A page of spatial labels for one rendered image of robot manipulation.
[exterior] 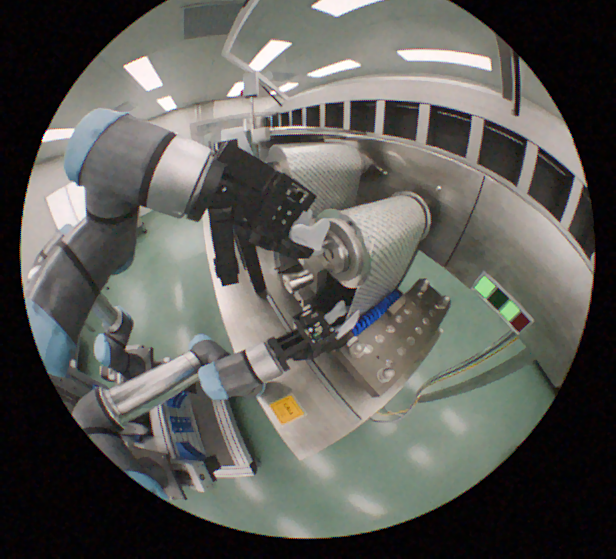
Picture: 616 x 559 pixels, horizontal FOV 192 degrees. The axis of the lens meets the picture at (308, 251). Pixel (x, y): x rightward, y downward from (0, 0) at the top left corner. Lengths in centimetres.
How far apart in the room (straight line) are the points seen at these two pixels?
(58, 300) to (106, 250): 8
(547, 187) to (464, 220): 30
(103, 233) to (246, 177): 17
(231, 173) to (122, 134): 11
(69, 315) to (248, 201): 22
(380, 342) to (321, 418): 27
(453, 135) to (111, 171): 66
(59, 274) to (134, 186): 11
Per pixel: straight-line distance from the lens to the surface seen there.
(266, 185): 18
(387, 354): 46
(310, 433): 55
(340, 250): 26
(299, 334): 30
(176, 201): 15
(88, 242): 21
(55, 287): 20
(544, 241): 54
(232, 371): 32
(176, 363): 45
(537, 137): 53
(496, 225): 51
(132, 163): 16
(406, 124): 65
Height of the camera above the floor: 144
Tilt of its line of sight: 40 degrees down
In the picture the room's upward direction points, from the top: straight up
